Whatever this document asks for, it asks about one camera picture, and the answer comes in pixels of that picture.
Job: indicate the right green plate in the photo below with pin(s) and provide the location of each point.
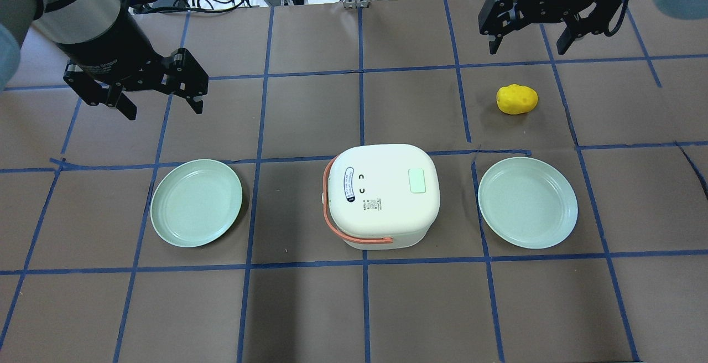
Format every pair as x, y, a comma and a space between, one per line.
528, 203

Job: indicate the yellow potato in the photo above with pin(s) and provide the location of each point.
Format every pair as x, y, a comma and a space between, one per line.
516, 99

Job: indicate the green plate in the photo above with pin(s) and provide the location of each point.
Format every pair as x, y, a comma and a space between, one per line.
528, 203
196, 203

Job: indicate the white rice cooker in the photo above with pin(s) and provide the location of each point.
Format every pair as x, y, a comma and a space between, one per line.
381, 197

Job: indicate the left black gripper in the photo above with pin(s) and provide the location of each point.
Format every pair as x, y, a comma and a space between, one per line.
109, 40

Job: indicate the left green plate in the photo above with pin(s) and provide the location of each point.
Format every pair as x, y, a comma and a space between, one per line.
196, 203

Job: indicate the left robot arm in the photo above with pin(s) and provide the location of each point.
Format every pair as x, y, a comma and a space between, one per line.
60, 21

